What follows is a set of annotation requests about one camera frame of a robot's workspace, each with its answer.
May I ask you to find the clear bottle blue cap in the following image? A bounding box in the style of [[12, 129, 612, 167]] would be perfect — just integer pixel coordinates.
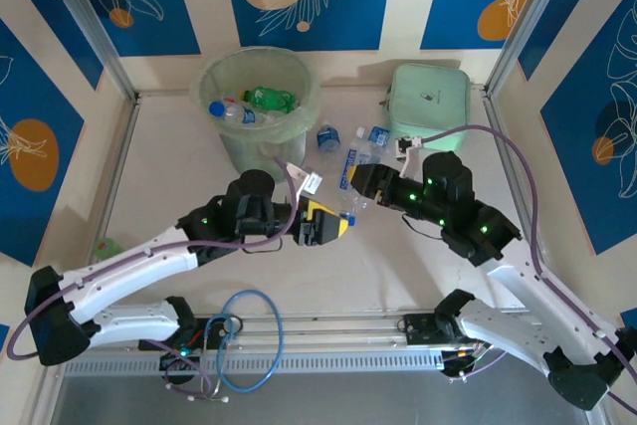
[[207, 100, 283, 127]]

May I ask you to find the green bottle yellow cap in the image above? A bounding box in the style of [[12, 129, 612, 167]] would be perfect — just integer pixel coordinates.
[[240, 86, 301, 114]]

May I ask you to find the translucent green mesh bin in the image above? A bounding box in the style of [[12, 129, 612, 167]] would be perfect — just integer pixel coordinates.
[[191, 45, 323, 185]]

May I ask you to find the clear bottle white cap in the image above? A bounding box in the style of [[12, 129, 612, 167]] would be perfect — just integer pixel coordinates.
[[353, 125, 392, 153]]

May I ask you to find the clear bottle dark blue label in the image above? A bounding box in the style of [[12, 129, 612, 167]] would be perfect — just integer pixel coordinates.
[[317, 120, 343, 153]]

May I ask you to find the mint green zip pouch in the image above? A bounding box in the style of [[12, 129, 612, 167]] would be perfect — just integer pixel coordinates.
[[380, 62, 473, 153]]

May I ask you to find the small green round lid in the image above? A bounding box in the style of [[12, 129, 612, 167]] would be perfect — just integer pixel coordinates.
[[96, 237, 123, 261]]

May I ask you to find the grey metal sheet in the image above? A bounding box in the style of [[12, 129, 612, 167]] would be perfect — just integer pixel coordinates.
[[49, 374, 598, 425]]

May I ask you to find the aluminium table edge rail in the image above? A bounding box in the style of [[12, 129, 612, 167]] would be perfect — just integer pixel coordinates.
[[482, 89, 553, 287], [82, 94, 143, 270]]

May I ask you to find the long aluminium extrusion rail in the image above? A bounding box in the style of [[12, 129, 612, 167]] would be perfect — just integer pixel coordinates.
[[44, 308, 591, 354]]

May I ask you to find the blue cable loop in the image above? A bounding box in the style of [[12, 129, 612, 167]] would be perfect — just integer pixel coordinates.
[[206, 289, 285, 394]]

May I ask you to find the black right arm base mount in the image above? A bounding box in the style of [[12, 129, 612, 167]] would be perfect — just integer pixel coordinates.
[[397, 313, 495, 382]]

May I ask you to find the grey slotted cable duct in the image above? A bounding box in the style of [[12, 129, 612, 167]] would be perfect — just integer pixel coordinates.
[[62, 350, 444, 377]]

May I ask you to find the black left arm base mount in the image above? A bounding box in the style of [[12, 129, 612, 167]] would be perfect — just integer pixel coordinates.
[[137, 314, 245, 386]]

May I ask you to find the aluminium frame post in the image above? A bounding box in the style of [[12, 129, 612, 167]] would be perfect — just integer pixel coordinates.
[[485, 0, 587, 96], [37, 0, 139, 104]]

